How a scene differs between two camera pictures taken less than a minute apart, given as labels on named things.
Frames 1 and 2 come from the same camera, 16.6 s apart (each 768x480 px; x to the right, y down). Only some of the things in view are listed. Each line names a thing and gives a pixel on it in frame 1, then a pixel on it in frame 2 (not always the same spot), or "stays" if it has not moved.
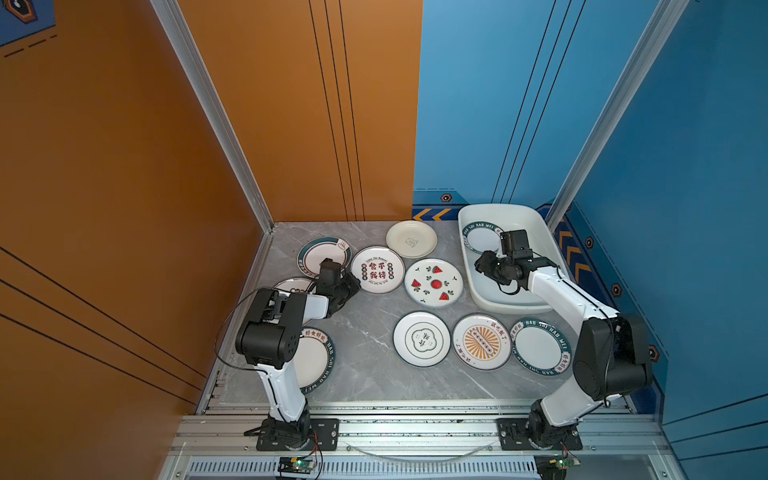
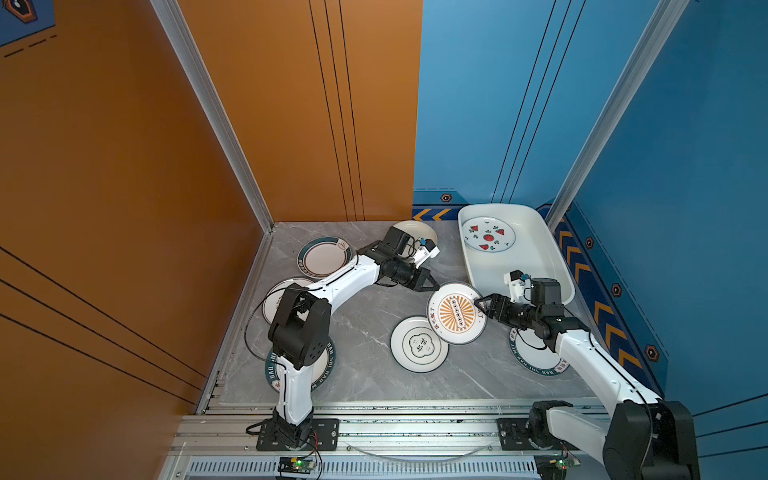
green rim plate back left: [313, 252] stays
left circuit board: [296, 465] stays
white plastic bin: [482, 294] stays
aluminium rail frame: [417, 439] stays
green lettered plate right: [539, 347] stays
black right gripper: [484, 262] to [492, 308]
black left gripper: [353, 284] to [420, 275]
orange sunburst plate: [482, 341] to [453, 316]
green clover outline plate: [421, 338] stays
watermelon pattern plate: [434, 282] to [489, 234]
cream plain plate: [411, 239] stays
